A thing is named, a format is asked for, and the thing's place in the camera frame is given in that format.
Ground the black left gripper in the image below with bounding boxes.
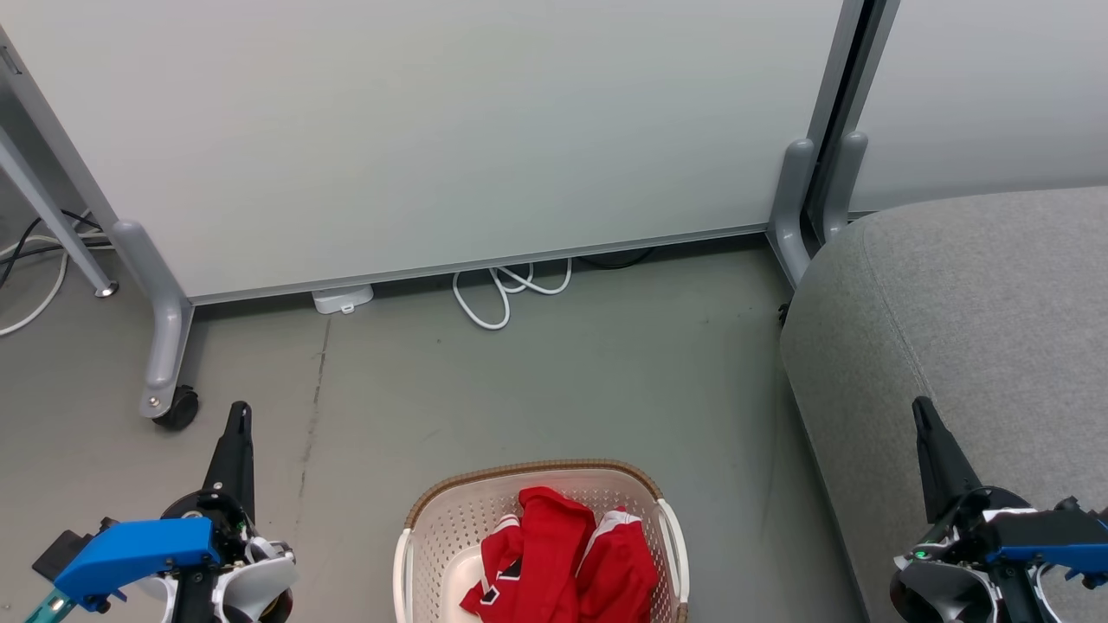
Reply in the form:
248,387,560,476
163,401,261,565

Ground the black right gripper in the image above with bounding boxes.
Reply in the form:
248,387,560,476
912,396,1033,561

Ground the red and white garment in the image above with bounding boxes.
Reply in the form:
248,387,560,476
459,486,660,623

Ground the grey fabric sofa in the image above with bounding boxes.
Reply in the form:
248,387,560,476
778,185,1108,623

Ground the long grey partition foot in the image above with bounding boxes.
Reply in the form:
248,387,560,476
111,220,196,421

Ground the white power adapter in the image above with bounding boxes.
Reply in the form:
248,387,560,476
311,283,376,316

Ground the white perforated laundry basket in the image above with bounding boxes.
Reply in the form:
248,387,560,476
393,459,692,623

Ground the short grey partition foot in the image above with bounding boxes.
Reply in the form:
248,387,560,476
766,138,819,288
821,130,870,244

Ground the grey metal table leg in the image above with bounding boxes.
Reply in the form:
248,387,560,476
0,128,119,299

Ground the narrow white partition panel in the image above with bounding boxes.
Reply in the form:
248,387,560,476
844,0,1108,215

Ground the large white partition panel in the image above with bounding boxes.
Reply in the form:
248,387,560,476
0,0,869,305

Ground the blue right camera mount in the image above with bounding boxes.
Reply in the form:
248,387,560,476
982,509,1108,591

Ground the long white floor cable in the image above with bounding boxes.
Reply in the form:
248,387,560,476
0,227,112,338

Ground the looped white cable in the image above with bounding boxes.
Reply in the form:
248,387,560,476
451,257,575,332

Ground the black cable by table leg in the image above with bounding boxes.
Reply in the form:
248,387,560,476
0,210,105,291

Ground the thin black floor cable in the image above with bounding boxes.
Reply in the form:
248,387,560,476
575,248,656,270

